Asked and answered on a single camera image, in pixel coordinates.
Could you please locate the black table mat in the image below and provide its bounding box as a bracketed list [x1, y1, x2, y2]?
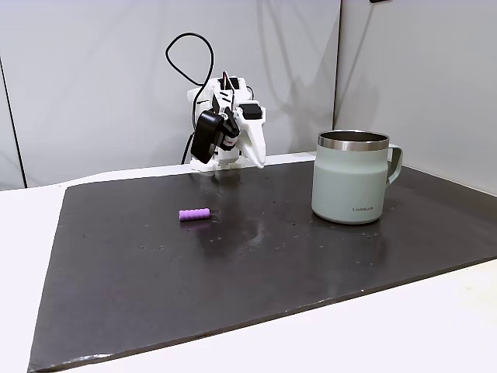
[26, 160, 497, 373]

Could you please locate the black oval camera box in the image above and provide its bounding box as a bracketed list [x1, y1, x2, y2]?
[189, 110, 226, 165]

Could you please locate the purple ribbed pen grip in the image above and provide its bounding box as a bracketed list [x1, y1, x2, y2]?
[179, 207, 211, 222]

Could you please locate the black cable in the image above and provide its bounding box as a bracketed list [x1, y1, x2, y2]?
[165, 32, 216, 166]

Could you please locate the pale green steel mug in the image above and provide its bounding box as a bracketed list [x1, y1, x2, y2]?
[311, 129, 405, 226]

